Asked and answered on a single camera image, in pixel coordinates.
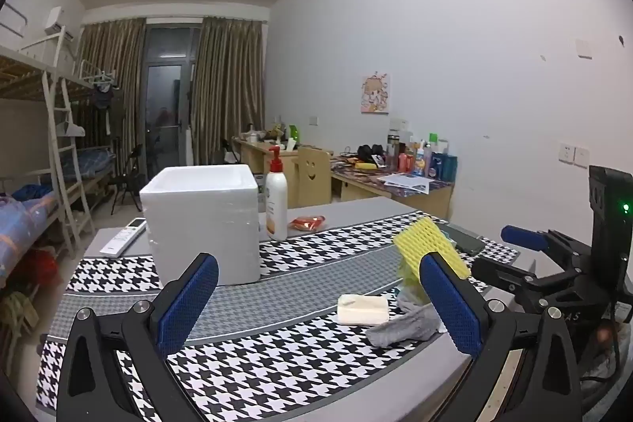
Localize beige cloth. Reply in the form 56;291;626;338
0;291;40;344

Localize hanging dark clothes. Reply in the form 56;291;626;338
91;76;117;109

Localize black pouch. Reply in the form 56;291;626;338
357;144;387;163

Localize red bag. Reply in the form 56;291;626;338
20;249;60;284

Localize white foam box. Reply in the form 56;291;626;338
139;164;261;289

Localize brown curtain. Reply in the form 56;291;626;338
79;19;148;178
190;17;268;166

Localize white metal bunk bed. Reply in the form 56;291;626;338
74;59;117;185
0;2;117;284

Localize green plastic bag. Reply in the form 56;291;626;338
396;254;431;304

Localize white remote control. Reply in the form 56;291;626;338
100;218;148;257

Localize blue patterned quilt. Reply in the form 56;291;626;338
0;197;63;274

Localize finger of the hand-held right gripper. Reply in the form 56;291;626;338
500;225;594;274
471;256;550;304

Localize white bunk bed ladder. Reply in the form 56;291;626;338
42;71;95;259

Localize cartoon wall poster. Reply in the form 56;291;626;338
360;74;391;114

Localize glass balcony door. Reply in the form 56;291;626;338
141;26;201;178

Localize wooden chair with smiley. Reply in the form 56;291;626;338
288;146;333;208

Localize houndstooth table mat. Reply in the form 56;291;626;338
36;210;520;422

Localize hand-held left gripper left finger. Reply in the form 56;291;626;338
55;252;233;422

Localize white pump lotion bottle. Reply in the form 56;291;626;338
265;146;288;242

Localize desk with patterned cover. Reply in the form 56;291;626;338
330;157;453;220

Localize black folding chair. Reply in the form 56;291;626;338
110;144;145;215

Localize yellow sponge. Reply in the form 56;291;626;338
393;215;472;280

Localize group of toiletry bottles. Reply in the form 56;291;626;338
386;130;458;183

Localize black phone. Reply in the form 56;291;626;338
438;223;488;255

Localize white air conditioner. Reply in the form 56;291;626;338
44;7;75;40

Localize blue plaid mattress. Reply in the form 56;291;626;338
74;148;114;178

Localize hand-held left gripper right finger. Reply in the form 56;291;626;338
418;251;584;422

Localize printed paper sheets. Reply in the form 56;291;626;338
378;173;432;194

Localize black cable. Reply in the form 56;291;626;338
581;298;624;398

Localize dark blue cloth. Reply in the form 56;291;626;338
12;184;53;201

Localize red snack packet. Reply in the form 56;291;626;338
288;215;326;233

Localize grey sock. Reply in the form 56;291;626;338
366;288;448;348

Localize white paper towel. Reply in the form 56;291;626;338
337;294;390;326

